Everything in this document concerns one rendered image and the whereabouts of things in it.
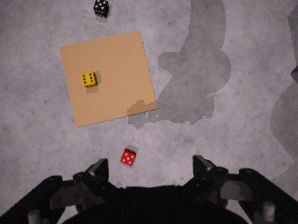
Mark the black die with white pips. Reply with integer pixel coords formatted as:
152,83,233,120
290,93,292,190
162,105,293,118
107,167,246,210
93,0,109,18

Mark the red die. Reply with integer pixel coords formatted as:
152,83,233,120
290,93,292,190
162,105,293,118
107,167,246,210
120,148,136,166

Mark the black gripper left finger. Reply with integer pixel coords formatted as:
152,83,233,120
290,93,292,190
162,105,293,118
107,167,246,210
0,158,134,224

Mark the tan square mat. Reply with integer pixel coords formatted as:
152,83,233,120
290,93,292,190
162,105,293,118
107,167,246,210
60,31,158,127

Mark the yellow die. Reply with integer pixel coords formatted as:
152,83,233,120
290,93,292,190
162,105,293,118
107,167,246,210
81,72,98,88

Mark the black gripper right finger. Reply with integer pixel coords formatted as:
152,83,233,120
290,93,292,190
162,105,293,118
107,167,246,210
167,155,298,224

